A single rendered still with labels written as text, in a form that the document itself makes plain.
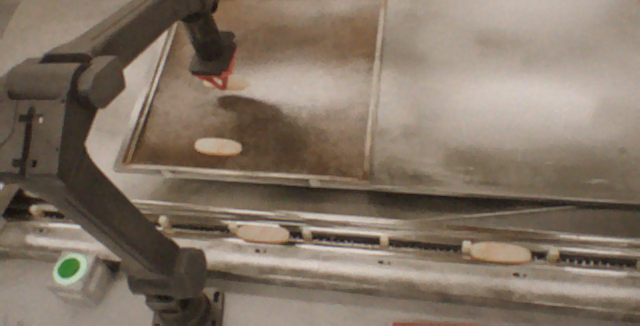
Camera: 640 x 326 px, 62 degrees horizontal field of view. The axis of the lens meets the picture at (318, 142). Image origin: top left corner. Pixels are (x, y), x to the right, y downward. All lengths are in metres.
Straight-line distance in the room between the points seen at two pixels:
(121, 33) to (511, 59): 0.76
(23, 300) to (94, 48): 0.64
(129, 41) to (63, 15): 1.09
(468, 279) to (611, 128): 0.40
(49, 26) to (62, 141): 1.22
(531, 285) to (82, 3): 1.46
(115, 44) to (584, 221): 0.83
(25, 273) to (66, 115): 0.66
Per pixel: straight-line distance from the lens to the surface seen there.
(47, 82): 0.60
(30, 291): 1.17
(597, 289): 0.97
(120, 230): 0.70
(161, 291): 0.88
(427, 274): 0.93
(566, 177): 1.03
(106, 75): 0.61
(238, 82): 1.10
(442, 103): 1.08
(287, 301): 0.96
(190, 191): 1.14
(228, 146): 1.07
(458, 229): 0.97
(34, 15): 1.85
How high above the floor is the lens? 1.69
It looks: 50 degrees down
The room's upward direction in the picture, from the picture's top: 10 degrees counter-clockwise
